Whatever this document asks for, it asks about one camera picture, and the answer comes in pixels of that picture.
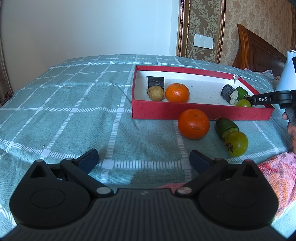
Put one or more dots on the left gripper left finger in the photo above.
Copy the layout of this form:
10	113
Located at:
53	195

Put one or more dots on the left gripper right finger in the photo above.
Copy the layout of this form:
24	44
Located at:
235	196

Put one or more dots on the green tomato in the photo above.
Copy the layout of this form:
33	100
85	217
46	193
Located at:
243	103
236	144

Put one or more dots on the green cucumber piece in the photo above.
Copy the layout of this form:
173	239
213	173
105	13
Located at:
241	93

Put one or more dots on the dark purple yam piece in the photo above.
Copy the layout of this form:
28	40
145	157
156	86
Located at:
229	94

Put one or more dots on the orange mandarin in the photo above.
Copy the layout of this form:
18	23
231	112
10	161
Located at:
193	124
177	92

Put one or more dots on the brown longan fruit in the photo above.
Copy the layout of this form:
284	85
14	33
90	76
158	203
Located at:
155	93

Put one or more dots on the brown sugarcane piece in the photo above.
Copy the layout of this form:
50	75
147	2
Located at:
155	81

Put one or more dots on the person's right hand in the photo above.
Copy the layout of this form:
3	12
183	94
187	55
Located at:
291	130

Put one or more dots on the white electric kettle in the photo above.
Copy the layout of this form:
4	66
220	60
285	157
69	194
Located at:
288	78

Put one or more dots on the pink clothes by headboard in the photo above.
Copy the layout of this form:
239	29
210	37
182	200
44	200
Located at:
265	75

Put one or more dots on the pink towel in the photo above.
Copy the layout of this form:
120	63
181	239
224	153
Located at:
280	173

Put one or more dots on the wooden headboard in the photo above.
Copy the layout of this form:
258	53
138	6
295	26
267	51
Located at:
256	54

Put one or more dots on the dark green cucumber end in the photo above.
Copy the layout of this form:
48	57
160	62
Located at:
224	127

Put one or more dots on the green plaid bed sheet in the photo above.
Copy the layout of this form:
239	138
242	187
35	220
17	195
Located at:
85	103

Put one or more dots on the gold framed wallpaper panel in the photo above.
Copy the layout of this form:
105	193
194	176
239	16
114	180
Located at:
206	18

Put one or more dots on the red shallow cardboard box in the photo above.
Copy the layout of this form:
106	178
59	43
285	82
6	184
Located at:
205	94

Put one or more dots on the white wall switch panel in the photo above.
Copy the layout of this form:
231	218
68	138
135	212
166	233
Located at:
203	41

